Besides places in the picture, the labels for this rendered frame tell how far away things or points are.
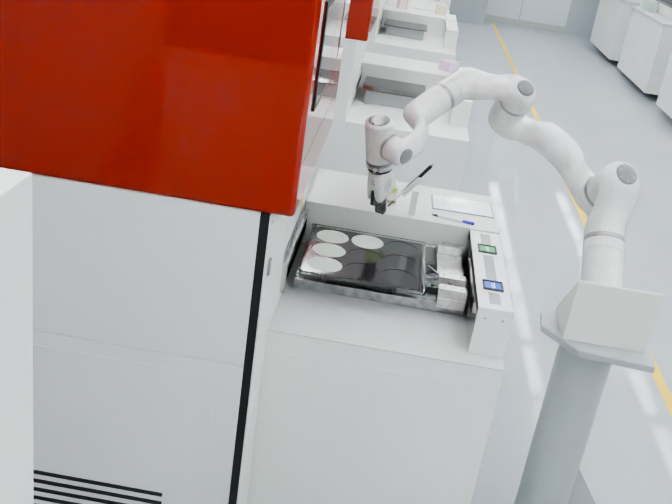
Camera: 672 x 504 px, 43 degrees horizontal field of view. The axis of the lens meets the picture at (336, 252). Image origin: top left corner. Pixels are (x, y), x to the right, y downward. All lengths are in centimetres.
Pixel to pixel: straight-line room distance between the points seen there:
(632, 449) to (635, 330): 124
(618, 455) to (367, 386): 158
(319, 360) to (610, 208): 98
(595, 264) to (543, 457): 63
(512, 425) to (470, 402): 129
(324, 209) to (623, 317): 97
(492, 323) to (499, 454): 121
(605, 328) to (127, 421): 132
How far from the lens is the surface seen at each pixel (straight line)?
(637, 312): 252
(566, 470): 280
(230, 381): 212
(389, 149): 246
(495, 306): 228
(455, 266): 267
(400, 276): 248
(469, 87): 268
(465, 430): 237
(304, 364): 229
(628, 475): 356
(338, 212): 275
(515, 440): 353
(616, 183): 263
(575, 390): 264
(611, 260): 259
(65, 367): 223
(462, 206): 293
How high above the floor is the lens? 192
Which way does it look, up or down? 24 degrees down
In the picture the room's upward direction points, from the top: 9 degrees clockwise
